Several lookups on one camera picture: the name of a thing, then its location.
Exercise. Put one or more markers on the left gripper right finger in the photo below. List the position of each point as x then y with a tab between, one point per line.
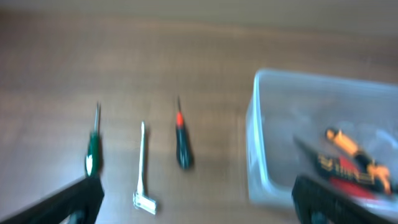
315	202

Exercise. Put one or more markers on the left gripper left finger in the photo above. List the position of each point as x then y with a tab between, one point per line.
81	201

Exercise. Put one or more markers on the orange black long-nose pliers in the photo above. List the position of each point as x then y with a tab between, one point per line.
355	165

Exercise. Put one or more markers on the black red screwdriver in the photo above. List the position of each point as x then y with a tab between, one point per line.
183	149

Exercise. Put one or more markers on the green handled screwdriver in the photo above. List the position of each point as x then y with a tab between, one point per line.
92	158

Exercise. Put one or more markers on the clear plastic container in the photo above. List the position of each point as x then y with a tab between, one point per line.
289	110

